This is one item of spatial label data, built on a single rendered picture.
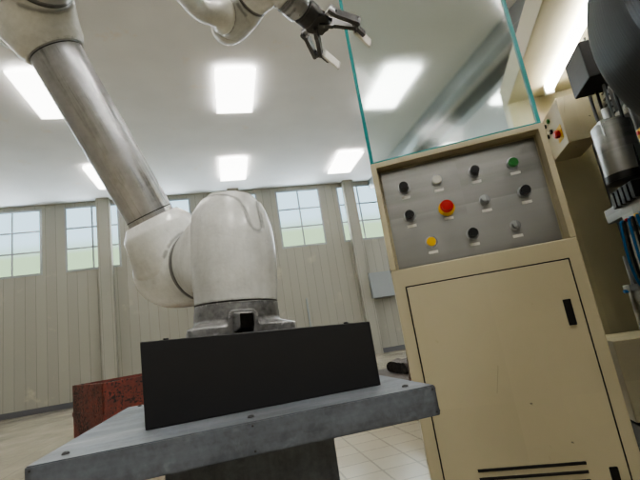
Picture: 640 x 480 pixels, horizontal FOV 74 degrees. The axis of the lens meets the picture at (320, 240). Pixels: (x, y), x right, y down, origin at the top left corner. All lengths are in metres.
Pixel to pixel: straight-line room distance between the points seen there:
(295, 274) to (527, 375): 10.07
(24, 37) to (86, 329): 10.60
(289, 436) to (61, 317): 11.14
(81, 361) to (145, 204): 10.57
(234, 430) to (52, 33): 0.79
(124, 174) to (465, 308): 0.99
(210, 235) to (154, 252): 0.18
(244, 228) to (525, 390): 0.95
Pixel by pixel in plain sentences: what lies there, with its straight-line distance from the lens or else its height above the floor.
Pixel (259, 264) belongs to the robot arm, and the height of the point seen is 0.88.
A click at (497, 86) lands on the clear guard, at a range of 1.60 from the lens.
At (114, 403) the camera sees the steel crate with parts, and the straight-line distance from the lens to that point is 3.62.
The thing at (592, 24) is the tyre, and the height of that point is 1.22.
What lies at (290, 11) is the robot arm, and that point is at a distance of 1.33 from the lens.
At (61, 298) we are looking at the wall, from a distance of 11.69.
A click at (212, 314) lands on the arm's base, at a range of 0.75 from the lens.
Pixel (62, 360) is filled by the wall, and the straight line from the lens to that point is 11.57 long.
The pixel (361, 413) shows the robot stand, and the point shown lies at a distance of 0.60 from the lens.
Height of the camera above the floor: 0.74
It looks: 12 degrees up
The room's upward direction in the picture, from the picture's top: 9 degrees counter-clockwise
